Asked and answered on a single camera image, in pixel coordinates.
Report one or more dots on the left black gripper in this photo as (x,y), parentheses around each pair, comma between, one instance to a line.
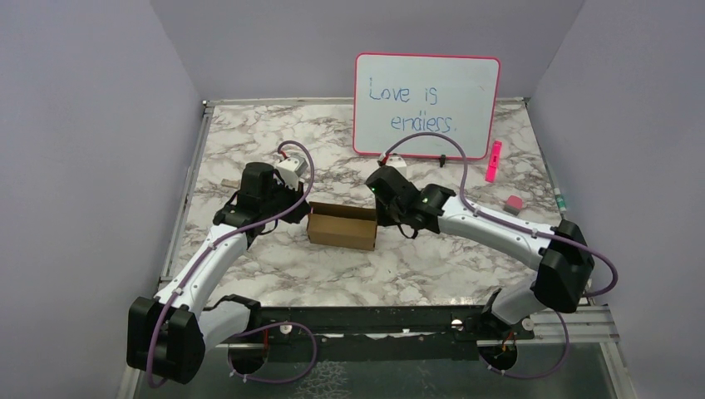
(297,213)

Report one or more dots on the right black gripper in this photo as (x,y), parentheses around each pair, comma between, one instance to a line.
(382,219)

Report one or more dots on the brown cardboard box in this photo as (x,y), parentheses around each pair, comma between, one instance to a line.
(342,226)

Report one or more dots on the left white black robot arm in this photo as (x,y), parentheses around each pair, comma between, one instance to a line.
(170,333)

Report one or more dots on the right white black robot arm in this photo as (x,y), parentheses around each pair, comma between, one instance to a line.
(557,255)

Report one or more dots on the small wooden block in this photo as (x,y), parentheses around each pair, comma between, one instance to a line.
(229,183)

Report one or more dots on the pink highlighter marker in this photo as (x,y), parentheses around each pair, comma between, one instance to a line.
(493,162)

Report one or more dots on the pink framed whiteboard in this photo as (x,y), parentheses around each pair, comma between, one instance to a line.
(430,105)

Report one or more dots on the pink grey eraser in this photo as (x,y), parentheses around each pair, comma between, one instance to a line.
(513,205)

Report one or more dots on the green white marker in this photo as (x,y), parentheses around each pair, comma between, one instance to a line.
(559,199)

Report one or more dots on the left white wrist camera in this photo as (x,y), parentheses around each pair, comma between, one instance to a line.
(290,171)

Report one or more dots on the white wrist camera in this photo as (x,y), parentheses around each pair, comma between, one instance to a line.
(398,163)
(290,171)

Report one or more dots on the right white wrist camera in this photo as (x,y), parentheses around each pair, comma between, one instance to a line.
(398,163)

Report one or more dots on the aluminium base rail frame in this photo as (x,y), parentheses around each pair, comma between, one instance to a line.
(408,352)

